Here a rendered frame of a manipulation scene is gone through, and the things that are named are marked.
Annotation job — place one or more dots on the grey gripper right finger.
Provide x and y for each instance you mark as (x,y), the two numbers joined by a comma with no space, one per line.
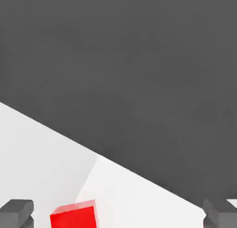
(222,216)

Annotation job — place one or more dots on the small red cube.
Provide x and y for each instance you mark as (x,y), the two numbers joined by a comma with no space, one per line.
(74,217)

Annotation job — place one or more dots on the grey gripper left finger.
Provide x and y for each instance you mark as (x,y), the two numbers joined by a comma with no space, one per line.
(15,214)

